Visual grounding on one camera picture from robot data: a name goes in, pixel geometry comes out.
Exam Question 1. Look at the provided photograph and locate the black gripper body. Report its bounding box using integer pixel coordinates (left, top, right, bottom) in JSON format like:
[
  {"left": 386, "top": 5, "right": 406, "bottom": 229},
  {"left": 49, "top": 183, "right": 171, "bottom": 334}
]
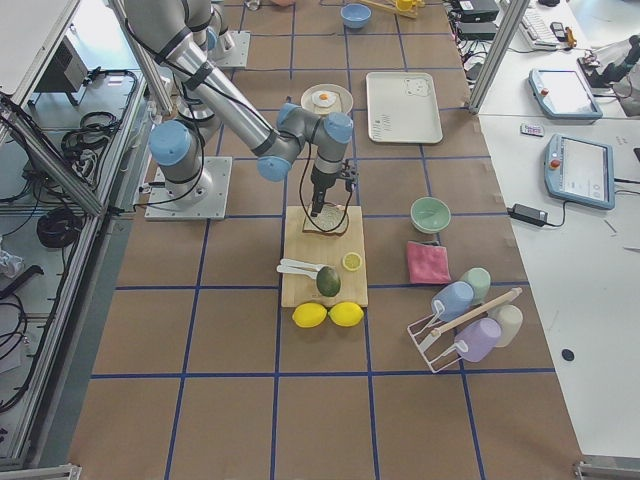
[{"left": 311, "top": 158, "right": 350, "bottom": 192}]

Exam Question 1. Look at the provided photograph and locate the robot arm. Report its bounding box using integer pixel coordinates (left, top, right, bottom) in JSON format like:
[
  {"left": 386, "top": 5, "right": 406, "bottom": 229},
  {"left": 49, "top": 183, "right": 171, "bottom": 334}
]
[
  {"left": 196, "top": 1, "right": 235, "bottom": 60},
  {"left": 123, "top": 0, "right": 355, "bottom": 217}
]

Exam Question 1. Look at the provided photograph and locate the white round plate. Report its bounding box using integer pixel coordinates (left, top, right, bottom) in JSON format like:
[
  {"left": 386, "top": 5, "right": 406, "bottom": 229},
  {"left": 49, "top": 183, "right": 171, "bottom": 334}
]
[{"left": 301, "top": 84, "right": 354, "bottom": 115}]

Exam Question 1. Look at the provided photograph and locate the wooden cutting board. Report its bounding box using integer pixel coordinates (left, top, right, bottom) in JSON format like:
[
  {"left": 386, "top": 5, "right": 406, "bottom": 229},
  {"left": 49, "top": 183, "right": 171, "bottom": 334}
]
[{"left": 280, "top": 204, "right": 370, "bottom": 310}]

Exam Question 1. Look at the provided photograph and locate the lemon slice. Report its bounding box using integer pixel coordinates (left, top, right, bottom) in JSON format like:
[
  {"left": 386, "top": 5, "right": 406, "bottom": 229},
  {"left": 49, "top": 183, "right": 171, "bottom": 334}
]
[{"left": 341, "top": 252, "right": 363, "bottom": 272}]

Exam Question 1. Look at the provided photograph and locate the white plastic fork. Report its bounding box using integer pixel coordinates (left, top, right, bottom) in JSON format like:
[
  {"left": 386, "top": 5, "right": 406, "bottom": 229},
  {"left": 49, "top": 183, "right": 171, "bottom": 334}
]
[{"left": 279, "top": 258, "right": 325, "bottom": 272}]

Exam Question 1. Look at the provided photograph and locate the fried egg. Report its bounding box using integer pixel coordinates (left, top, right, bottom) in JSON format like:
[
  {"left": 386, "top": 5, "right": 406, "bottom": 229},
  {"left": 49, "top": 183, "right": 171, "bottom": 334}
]
[{"left": 311, "top": 90, "right": 339, "bottom": 108}]

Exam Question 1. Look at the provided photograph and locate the white plastic spoon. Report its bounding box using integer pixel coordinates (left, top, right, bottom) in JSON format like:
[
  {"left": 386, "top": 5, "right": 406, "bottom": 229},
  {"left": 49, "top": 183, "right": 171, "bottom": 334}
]
[{"left": 276, "top": 265, "right": 318, "bottom": 280}]

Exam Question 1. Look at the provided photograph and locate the white bear tray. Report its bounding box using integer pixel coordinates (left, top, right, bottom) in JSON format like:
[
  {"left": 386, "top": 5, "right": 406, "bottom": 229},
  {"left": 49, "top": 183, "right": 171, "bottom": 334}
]
[{"left": 366, "top": 72, "right": 443, "bottom": 144}]

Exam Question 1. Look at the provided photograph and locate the green bowl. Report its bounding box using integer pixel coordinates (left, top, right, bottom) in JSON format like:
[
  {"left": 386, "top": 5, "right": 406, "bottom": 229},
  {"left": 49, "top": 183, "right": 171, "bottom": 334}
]
[{"left": 410, "top": 197, "right": 451, "bottom": 234}]

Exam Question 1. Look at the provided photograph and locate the green avocado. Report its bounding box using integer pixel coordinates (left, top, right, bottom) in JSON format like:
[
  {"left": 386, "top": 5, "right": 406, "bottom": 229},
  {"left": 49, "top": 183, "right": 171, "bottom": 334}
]
[{"left": 315, "top": 266, "right": 341, "bottom": 298}]

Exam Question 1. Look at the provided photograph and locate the pink cloth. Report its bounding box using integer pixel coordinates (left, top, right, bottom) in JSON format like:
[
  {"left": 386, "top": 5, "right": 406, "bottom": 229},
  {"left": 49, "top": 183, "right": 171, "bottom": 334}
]
[{"left": 406, "top": 241, "right": 451, "bottom": 285}]

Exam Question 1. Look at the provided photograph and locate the yellow lemon left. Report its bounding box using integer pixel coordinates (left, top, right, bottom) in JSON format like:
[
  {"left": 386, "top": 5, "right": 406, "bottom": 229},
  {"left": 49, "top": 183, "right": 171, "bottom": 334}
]
[{"left": 292, "top": 302, "right": 327, "bottom": 328}]

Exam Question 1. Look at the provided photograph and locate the yellow lemon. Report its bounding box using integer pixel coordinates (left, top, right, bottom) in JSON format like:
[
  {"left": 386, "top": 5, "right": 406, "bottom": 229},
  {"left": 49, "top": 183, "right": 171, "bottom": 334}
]
[
  {"left": 292, "top": 302, "right": 327, "bottom": 328},
  {"left": 328, "top": 302, "right": 364, "bottom": 328}
]

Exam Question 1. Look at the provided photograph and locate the yellow lemon right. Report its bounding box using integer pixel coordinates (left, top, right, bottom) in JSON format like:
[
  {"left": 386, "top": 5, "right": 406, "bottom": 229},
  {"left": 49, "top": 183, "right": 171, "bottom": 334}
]
[{"left": 328, "top": 302, "right": 364, "bottom": 328}]

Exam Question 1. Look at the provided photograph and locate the blue bowl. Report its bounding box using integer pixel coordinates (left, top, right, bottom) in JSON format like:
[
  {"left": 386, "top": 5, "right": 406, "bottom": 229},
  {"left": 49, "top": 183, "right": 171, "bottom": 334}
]
[{"left": 340, "top": 3, "right": 372, "bottom": 30}]

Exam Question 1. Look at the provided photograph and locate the blue cup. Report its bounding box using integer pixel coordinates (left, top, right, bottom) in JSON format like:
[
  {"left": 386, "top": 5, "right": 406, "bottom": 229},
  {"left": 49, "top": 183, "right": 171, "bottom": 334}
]
[{"left": 431, "top": 281, "right": 474, "bottom": 322}]

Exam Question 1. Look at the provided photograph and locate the green cup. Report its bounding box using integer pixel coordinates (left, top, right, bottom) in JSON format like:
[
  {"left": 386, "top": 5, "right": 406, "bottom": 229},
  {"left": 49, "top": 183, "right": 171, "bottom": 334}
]
[{"left": 459, "top": 267, "right": 491, "bottom": 305}]

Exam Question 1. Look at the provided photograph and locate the wooden cup rack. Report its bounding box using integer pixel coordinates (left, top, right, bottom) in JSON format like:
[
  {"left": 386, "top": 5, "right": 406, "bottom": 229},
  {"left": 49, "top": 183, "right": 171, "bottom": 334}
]
[{"left": 361, "top": 0, "right": 426, "bottom": 19}]

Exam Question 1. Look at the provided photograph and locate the yellow cup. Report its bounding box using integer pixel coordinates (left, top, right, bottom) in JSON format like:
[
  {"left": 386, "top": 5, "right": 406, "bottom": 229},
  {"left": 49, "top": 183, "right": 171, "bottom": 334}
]
[{"left": 395, "top": 0, "right": 413, "bottom": 11}]

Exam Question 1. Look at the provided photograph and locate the black power adapter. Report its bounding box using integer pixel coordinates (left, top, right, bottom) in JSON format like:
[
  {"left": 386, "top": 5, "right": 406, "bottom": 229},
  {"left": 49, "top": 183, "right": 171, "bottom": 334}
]
[{"left": 507, "top": 203, "right": 548, "bottom": 227}]

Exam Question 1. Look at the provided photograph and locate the purple cup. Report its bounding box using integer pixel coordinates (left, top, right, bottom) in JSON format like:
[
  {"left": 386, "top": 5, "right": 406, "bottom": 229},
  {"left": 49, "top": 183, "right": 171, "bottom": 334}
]
[{"left": 454, "top": 317, "right": 502, "bottom": 362}]

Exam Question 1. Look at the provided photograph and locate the beige cup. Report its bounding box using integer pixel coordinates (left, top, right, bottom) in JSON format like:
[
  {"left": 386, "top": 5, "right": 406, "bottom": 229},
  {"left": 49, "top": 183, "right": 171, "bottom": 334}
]
[{"left": 488, "top": 304, "right": 523, "bottom": 348}]

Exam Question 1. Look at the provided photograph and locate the far teach pendant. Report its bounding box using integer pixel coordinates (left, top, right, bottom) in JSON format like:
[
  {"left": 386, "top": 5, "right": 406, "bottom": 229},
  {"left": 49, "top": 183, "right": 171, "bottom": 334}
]
[{"left": 528, "top": 69, "right": 603, "bottom": 121}]

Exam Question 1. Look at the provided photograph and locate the teach pendant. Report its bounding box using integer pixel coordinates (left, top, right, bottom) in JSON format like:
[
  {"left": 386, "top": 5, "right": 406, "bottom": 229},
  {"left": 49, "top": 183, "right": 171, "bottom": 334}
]
[
  {"left": 543, "top": 134, "right": 615, "bottom": 210},
  {"left": 528, "top": 69, "right": 603, "bottom": 121}
]

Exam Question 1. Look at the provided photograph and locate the near teach pendant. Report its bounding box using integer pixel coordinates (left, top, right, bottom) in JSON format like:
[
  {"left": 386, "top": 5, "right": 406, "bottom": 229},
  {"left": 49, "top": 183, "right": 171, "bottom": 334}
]
[{"left": 543, "top": 134, "right": 615, "bottom": 210}]

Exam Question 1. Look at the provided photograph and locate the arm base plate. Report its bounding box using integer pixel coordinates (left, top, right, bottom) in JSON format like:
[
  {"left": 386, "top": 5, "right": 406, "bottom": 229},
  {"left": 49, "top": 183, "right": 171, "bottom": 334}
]
[
  {"left": 209, "top": 30, "right": 251, "bottom": 69},
  {"left": 144, "top": 156, "right": 232, "bottom": 221}
]

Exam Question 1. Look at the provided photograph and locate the white wire cup rack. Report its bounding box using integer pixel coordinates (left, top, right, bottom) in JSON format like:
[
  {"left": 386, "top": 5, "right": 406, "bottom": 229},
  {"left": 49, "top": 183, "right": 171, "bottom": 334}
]
[{"left": 406, "top": 287, "right": 522, "bottom": 373}]

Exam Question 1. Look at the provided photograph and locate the aluminium frame post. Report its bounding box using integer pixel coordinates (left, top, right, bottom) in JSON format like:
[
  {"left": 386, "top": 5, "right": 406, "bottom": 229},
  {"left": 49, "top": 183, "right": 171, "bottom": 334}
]
[{"left": 468, "top": 0, "right": 529, "bottom": 114}]

